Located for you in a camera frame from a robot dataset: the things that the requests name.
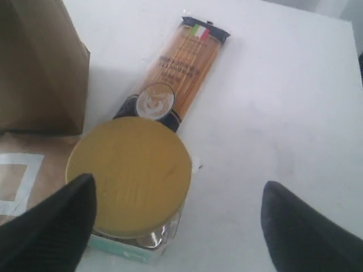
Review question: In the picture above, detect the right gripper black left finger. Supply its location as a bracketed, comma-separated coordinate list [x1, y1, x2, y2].
[1, 174, 97, 271]

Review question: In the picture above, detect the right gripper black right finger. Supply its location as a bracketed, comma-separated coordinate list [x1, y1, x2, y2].
[260, 181, 362, 271]

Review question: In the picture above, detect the gold lid clear jar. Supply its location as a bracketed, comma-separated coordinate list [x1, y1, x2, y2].
[65, 117, 192, 264]

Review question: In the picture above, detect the brown paper bag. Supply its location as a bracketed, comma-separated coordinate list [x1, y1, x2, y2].
[1, 1, 90, 135]

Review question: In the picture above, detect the brown kraft pouch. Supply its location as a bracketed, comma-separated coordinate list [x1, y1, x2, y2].
[1, 133, 79, 225]

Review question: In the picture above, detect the spaghetti packet with Italian flag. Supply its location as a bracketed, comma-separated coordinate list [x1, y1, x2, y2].
[115, 16, 230, 131]

